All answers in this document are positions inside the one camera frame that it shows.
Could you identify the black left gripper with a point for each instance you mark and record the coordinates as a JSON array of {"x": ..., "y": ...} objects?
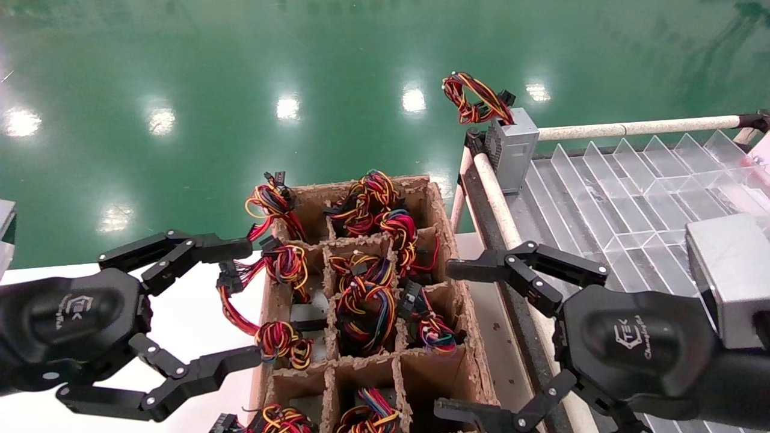
[{"x": 66, "y": 319}]

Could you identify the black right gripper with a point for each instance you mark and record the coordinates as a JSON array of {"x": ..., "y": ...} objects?
[{"x": 637, "y": 349}]

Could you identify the brown cardboard divider box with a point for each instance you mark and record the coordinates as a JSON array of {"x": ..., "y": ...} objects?
[{"x": 448, "y": 264}]

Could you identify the white rack leg pipe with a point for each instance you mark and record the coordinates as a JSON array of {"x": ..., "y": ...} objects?
[{"x": 460, "y": 192}]

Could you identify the clear acrylic divider tray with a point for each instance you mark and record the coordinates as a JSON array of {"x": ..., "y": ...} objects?
[{"x": 625, "y": 198}]

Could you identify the black pipe corner joint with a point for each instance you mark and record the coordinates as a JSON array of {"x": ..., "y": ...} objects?
[{"x": 475, "y": 141}]

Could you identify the long white rack pipe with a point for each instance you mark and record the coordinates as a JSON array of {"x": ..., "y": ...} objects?
[{"x": 619, "y": 129}]

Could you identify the white pink labelled object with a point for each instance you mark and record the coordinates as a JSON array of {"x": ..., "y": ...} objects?
[{"x": 760, "y": 157}]

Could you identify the short white rack pipe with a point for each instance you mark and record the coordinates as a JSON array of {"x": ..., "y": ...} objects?
[{"x": 746, "y": 136}]

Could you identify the black pipe end joint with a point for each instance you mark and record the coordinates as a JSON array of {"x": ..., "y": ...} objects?
[{"x": 757, "y": 120}]

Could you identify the black rack edge rail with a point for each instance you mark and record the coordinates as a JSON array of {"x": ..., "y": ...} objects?
[{"x": 484, "y": 210}]

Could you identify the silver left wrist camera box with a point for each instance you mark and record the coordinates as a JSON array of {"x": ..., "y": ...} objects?
[{"x": 6, "y": 240}]

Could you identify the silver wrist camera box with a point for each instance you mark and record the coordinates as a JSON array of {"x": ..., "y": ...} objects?
[
  {"x": 6, "y": 240},
  {"x": 734, "y": 270}
]

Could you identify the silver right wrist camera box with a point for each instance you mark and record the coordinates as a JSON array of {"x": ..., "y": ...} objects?
[{"x": 734, "y": 270}]

